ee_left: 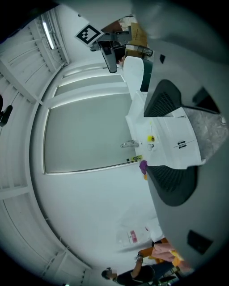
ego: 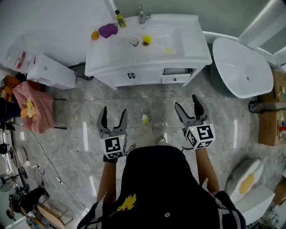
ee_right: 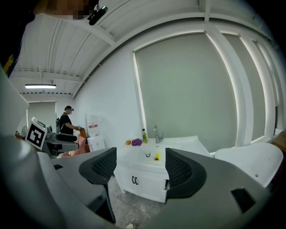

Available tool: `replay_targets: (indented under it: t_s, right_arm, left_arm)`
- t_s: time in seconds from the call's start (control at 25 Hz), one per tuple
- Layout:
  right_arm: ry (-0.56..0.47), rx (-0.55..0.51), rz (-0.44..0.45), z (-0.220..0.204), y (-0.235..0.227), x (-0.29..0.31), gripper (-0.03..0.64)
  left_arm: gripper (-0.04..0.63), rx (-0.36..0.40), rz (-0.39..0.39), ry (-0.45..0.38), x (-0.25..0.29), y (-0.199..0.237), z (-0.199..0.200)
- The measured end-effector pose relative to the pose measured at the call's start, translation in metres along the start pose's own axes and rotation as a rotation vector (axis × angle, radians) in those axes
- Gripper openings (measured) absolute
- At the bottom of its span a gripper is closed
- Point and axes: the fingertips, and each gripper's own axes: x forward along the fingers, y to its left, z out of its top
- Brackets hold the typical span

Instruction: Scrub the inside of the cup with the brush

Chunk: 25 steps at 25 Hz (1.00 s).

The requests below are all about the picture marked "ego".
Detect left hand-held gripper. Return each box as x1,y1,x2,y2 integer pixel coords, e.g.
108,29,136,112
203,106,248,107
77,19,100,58
96,106,128,164

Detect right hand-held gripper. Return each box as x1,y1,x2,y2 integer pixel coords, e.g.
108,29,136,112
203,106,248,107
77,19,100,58
174,94,216,150

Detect yellow-bristled brush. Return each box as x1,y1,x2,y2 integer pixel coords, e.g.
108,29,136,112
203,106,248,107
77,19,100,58
153,42,174,55

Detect yellow cup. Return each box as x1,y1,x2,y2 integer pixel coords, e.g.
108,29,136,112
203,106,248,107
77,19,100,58
142,35,153,47

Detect person's right forearm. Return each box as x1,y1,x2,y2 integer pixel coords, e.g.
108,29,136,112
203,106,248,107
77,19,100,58
194,148,221,195

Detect person's left forearm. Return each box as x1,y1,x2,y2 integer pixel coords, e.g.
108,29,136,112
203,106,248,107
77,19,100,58
96,159,118,204

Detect person's beige trousers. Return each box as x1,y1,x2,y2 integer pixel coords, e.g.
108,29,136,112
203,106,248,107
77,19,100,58
133,123,167,149

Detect white cabinet drawer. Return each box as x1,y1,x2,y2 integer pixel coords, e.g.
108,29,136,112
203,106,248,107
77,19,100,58
160,68,194,85

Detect small black bin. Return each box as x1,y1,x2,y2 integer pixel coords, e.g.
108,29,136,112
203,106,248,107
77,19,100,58
248,101,260,114

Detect white bathtub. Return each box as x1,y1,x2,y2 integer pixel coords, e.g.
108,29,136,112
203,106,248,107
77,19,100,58
209,36,274,99

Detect white vanity sink cabinet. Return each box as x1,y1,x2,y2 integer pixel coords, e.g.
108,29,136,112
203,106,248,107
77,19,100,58
84,13,213,90

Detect pink cloth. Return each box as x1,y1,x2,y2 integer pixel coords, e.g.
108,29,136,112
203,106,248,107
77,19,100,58
13,81,55,134

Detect white toilet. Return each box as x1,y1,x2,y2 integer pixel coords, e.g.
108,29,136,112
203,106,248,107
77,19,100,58
26,53,77,90

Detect cardboard box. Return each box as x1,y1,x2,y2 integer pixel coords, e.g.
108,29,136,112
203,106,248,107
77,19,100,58
258,70,286,147

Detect yellow orange toy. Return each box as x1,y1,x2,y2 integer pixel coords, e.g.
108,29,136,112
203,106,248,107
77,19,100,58
20,98,38,119

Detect person's black shirt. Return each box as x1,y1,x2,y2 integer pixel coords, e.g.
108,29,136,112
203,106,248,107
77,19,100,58
76,145,247,229

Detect white foam with yellow patch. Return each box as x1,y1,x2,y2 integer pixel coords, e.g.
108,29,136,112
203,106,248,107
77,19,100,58
225,157,265,204

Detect purple cloth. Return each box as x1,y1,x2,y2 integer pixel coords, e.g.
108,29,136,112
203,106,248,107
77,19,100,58
98,23,118,39

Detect yellow bottle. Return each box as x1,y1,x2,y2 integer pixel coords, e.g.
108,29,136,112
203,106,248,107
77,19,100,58
114,9,127,28

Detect chrome faucet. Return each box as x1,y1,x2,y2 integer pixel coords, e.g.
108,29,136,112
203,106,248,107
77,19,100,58
138,5,152,25

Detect orange garment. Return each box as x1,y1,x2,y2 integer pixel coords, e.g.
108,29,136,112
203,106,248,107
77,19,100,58
3,75,22,102

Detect white block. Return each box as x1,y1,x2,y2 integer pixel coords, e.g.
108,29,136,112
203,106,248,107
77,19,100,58
234,185,276,225

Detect wooden stool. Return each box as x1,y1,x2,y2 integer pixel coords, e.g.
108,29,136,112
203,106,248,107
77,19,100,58
36,203,74,229

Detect clear plastic bag with boxes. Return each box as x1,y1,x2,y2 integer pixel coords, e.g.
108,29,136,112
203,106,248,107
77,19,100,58
2,35,38,73

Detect black equipment pile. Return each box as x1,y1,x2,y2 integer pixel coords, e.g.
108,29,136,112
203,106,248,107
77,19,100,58
8,185,50,214

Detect black standing fan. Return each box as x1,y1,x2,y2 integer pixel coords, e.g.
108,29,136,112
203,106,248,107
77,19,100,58
0,173,23,193

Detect black drain hose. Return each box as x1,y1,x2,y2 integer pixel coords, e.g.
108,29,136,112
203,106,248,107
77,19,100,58
67,62,94,81

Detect black floor cable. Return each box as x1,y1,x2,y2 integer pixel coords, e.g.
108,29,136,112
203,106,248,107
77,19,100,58
30,131,90,213

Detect white wall shelf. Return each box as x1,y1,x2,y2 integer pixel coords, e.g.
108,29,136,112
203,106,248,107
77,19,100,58
238,0,286,67

